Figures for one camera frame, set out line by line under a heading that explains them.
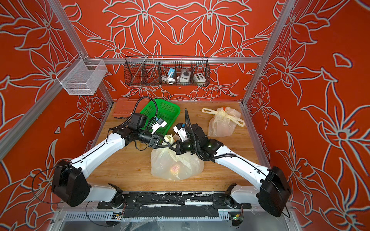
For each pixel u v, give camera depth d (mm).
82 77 902
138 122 634
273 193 383
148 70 987
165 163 752
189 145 627
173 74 857
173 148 709
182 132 672
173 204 727
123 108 1114
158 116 670
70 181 400
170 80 856
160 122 670
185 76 905
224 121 873
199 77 946
